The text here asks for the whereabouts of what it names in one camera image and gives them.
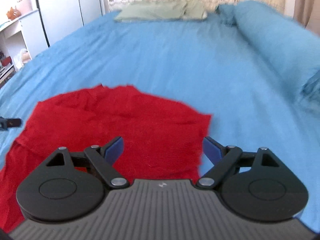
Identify beige curtain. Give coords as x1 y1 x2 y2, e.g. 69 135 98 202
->
293 0 319 35

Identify blue bed sheet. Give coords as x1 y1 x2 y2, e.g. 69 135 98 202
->
1 14 319 231

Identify white shelf unit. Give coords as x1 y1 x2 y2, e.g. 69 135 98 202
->
1 0 49 72

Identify folded blue duvet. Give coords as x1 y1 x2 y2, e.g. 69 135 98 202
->
216 0 319 108

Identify white wardrobe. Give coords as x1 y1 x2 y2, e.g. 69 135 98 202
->
36 0 105 46

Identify green pillow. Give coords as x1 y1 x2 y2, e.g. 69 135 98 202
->
114 0 208 22

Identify red long-sleeve sweater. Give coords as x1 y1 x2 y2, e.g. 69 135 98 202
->
1 85 211 232

